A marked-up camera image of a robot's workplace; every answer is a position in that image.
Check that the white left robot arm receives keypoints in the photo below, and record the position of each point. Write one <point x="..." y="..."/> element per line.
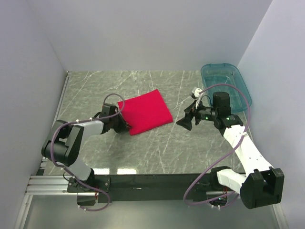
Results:
<point x="64" y="141"/>

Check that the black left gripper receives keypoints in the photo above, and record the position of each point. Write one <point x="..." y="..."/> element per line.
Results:
<point x="123" y="124"/>

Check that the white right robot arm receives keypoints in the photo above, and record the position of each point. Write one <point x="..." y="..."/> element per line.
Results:
<point x="262" y="184"/>

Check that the teal plastic basin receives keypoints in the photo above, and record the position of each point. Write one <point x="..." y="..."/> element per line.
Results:
<point x="226" y="78"/>

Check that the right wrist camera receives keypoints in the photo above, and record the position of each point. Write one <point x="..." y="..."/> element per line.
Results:
<point x="197" y="96"/>

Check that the red t shirt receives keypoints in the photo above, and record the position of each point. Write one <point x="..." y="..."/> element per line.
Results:
<point x="145" y="112"/>

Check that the left aluminium side rail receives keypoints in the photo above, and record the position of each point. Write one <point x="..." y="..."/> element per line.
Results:
<point x="59" y="107"/>

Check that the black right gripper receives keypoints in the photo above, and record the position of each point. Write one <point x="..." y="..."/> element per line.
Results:
<point x="186" y="121"/>

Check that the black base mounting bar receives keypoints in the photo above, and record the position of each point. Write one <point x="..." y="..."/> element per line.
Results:
<point x="158" y="187"/>

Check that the aluminium frame rail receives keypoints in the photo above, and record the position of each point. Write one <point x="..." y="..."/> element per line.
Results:
<point x="47" y="185"/>

